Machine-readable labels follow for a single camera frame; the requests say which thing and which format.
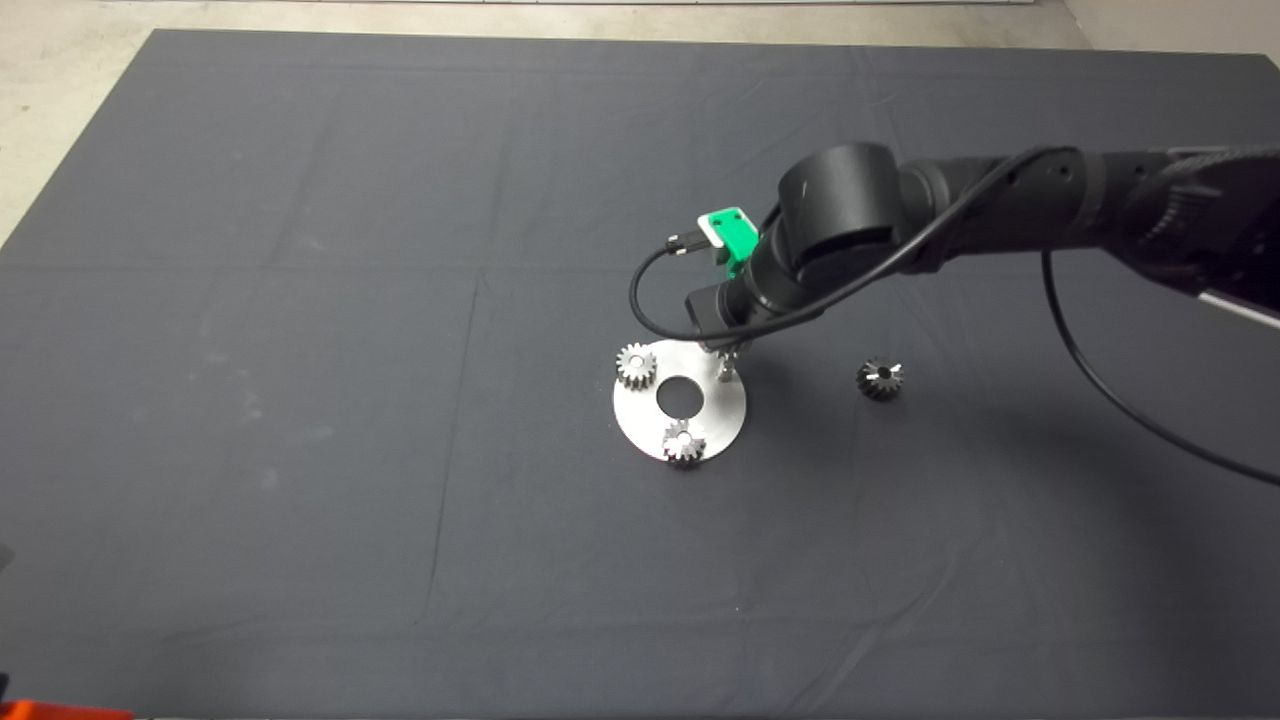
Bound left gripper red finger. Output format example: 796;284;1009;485
0;700;133;720

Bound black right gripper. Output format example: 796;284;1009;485
684;260;823;343

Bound small steel gear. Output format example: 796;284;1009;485
615;342;659;392
661;420;708;471
855;357;905;402

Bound round metal plate with hole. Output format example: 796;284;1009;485
612;340;749;464

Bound dark grey table cloth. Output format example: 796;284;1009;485
0;28;1280;720

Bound right wrist camera green mount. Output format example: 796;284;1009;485
697;206;761;279

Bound black camera cable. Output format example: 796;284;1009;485
628;145;1280;489

